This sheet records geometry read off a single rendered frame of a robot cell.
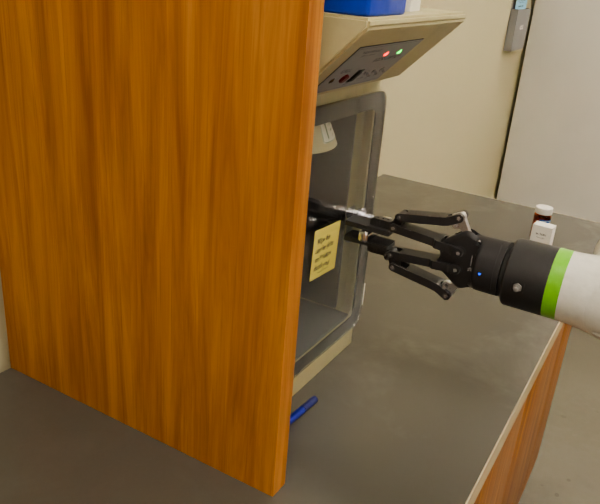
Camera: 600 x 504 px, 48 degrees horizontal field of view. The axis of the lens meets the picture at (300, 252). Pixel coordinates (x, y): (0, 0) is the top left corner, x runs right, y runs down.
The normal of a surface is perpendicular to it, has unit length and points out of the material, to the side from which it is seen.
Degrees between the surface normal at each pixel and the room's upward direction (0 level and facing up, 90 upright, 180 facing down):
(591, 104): 90
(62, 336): 90
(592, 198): 90
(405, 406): 0
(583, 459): 0
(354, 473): 0
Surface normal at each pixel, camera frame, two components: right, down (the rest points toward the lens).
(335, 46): -0.51, 0.30
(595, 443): 0.07, -0.92
